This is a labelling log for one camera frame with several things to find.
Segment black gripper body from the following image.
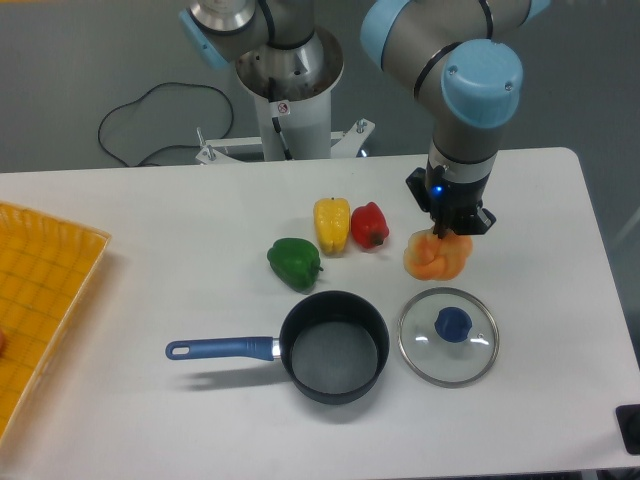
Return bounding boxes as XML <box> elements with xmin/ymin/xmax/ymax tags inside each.
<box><xmin>405</xmin><ymin>165</ymin><xmax>496</xmax><ymax>236</ymax></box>

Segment round orange knotted bread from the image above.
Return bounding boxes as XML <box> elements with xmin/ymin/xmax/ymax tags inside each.
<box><xmin>403</xmin><ymin>229</ymin><xmax>473</xmax><ymax>281</ymax></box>

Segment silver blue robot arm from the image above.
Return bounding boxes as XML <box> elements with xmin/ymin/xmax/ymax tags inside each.
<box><xmin>179</xmin><ymin>1</ymin><xmax>546</xmax><ymax>237</ymax></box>

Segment red bell pepper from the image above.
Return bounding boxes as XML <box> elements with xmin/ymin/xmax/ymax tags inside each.
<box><xmin>351</xmin><ymin>202</ymin><xmax>390</xmax><ymax>250</ymax></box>

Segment yellow bell pepper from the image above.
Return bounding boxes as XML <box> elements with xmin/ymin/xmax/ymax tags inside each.
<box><xmin>313</xmin><ymin>197</ymin><xmax>351</xmax><ymax>255</ymax></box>

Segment glass lid with blue knob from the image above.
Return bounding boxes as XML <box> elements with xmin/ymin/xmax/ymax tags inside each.
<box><xmin>397</xmin><ymin>287</ymin><xmax>500</xmax><ymax>388</ymax></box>

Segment green bell pepper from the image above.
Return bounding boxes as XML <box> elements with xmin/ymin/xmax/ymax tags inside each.
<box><xmin>267</xmin><ymin>237</ymin><xmax>323</xmax><ymax>292</ymax></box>

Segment black device at table corner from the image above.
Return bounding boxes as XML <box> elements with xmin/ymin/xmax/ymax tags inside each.
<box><xmin>615</xmin><ymin>404</ymin><xmax>640</xmax><ymax>455</ymax></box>

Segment yellow woven basket tray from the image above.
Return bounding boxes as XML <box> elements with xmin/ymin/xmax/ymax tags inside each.
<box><xmin>1</xmin><ymin>201</ymin><xmax>111</xmax><ymax>438</ymax></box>

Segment dark pot with blue handle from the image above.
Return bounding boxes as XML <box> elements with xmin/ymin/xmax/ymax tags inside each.
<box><xmin>165</xmin><ymin>291</ymin><xmax>390</xmax><ymax>405</ymax></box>

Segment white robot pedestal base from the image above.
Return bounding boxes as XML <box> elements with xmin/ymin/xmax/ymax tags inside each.
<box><xmin>196</xmin><ymin>27</ymin><xmax>375</xmax><ymax>165</ymax></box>

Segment black cable on floor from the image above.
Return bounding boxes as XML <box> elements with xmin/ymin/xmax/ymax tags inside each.
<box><xmin>97</xmin><ymin>81</ymin><xmax>235</xmax><ymax>168</ymax></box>

